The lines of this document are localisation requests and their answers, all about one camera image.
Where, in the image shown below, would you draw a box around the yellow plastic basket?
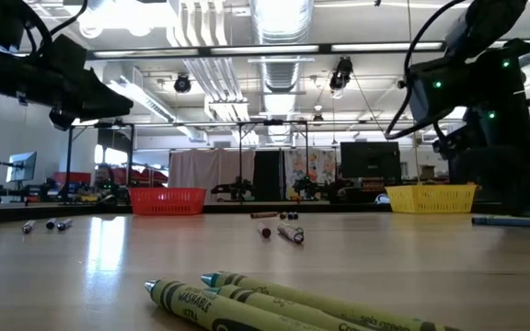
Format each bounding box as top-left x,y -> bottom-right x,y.
385,184 -> 478,214

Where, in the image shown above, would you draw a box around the floral cloth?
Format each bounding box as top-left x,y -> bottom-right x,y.
284,149 -> 338,201

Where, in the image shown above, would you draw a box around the red plastic basket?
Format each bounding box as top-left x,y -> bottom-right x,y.
128,187 -> 208,216

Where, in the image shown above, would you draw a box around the black rig camera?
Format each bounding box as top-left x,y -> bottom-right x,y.
328,55 -> 354,100

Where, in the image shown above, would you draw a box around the green crayon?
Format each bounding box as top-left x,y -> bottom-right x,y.
200,270 -> 467,331
204,284 -> 376,331
144,279 -> 335,331

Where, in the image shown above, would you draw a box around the silver ventilation duct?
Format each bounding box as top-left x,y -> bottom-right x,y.
249,0 -> 315,144

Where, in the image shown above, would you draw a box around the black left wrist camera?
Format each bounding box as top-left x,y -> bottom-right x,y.
46,34 -> 89,91

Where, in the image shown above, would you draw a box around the long blue crayon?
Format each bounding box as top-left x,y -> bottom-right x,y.
471,215 -> 530,230

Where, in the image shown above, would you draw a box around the white pipe bundle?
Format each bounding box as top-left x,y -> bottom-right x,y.
167,0 -> 252,121

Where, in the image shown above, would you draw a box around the purple crayon pale wrapper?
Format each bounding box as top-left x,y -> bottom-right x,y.
277,222 -> 305,245

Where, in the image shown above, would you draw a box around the silver desk monitor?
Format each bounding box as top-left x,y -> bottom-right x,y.
6,151 -> 38,183

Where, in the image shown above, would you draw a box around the white curtain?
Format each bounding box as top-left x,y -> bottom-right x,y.
167,149 -> 256,203

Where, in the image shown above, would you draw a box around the black curtain panel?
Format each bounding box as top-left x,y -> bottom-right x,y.
253,149 -> 285,202

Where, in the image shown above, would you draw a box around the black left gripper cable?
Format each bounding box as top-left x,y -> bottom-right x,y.
16,0 -> 89,61

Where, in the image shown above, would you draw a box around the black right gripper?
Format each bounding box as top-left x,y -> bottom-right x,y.
469,39 -> 530,139

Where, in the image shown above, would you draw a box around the black metal stand frame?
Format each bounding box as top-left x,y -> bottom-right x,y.
62,121 -> 135,203
236,119 -> 310,203

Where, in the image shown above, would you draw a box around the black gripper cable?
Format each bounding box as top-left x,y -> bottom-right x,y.
383,0 -> 468,142
16,0 -> 89,61

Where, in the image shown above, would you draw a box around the black aluminium rig frame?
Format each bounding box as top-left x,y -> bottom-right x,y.
0,200 -> 530,227

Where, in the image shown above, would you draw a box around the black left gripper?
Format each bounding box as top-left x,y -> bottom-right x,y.
0,43 -> 134,132

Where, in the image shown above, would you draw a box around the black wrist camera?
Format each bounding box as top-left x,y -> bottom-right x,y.
407,57 -> 473,126
46,34 -> 89,91

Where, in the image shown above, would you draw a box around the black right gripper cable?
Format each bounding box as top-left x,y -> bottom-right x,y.
383,0 -> 468,142

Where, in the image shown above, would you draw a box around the red storage bins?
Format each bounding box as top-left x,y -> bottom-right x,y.
52,171 -> 92,186

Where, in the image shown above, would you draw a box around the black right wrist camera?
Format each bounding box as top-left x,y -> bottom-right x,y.
407,57 -> 473,126

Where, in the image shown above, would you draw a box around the black track spotlight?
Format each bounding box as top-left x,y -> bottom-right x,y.
173,73 -> 192,95

